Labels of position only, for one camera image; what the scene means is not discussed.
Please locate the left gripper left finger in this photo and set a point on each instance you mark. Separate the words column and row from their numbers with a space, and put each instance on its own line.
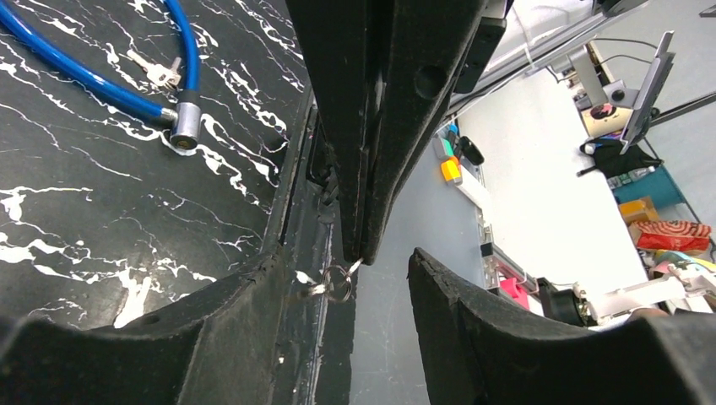
column 215, row 346

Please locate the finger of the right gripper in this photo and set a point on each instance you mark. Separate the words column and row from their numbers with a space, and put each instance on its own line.
column 343, row 44
column 427, row 43

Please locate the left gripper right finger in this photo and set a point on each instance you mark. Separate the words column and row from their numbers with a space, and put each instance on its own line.
column 478, row 348

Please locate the small key with ring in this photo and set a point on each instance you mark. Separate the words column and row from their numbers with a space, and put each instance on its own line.
column 336, row 284

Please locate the keys inside blue lock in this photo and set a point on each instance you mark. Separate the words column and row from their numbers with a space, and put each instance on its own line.
column 156, row 73

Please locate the black bag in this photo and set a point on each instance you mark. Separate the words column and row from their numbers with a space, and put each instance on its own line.
column 606, row 153

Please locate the red patterned bag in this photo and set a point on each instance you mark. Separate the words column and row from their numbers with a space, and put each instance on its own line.
column 678, row 235

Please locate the monitor on stand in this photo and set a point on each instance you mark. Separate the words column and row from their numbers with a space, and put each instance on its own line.
column 639, row 101

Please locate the teal bin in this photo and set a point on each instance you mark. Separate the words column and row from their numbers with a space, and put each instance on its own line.
column 659, row 186

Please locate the blue cable bike lock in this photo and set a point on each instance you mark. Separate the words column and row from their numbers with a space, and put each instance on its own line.
column 185, row 117

